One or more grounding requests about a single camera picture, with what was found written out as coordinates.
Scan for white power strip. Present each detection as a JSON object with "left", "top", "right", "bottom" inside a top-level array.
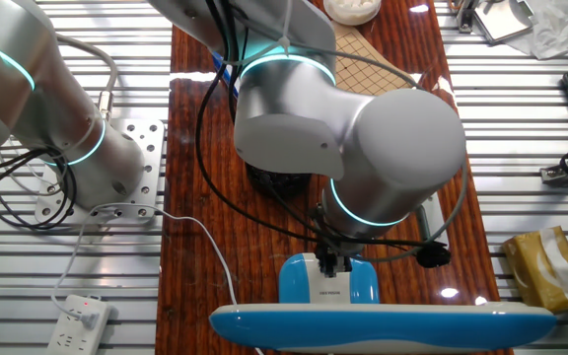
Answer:
[{"left": 45, "top": 294, "right": 112, "bottom": 355}]

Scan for black bowl of black stones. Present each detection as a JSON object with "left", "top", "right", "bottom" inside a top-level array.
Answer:
[{"left": 247, "top": 165, "right": 313, "bottom": 198}]

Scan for white bowl of white stones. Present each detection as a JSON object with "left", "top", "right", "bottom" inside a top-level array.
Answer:
[{"left": 322, "top": 0, "right": 383, "bottom": 27}]

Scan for black round cable connector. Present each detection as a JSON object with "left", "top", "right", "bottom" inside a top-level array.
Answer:
[{"left": 414, "top": 245, "right": 453, "bottom": 270}]

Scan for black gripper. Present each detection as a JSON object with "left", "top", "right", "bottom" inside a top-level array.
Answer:
[{"left": 313, "top": 235, "right": 362, "bottom": 277}]

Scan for white lamp power cable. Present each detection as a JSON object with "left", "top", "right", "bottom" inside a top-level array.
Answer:
[{"left": 50, "top": 201, "right": 265, "bottom": 355}]

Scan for blue tissue pack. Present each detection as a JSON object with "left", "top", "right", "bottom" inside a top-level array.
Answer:
[{"left": 212, "top": 51, "right": 241, "bottom": 100}]

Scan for blue and white desk lamp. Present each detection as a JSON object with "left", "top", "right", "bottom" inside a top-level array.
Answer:
[{"left": 208, "top": 251, "right": 559, "bottom": 355}]

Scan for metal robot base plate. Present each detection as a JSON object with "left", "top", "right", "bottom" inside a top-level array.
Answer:
[{"left": 35, "top": 117, "right": 166, "bottom": 226}]

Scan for white plastic bag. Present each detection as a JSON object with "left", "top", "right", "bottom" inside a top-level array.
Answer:
[{"left": 508, "top": 0, "right": 568, "bottom": 60}]

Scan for beige gridded go board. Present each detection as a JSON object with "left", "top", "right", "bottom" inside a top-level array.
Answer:
[{"left": 332, "top": 22, "right": 421, "bottom": 98}]

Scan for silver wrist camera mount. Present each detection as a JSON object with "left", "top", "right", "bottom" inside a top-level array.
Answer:
[{"left": 414, "top": 194, "right": 451, "bottom": 248}]

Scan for thick grey robot hose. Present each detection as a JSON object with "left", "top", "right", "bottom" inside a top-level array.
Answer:
[{"left": 54, "top": 34, "right": 119, "bottom": 122}]

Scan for yellow tissue pack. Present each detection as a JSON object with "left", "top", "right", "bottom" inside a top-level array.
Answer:
[{"left": 502, "top": 225, "right": 568, "bottom": 314}]

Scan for black base cable bundle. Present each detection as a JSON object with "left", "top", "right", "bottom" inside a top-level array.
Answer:
[{"left": 0, "top": 147, "right": 78, "bottom": 231}]

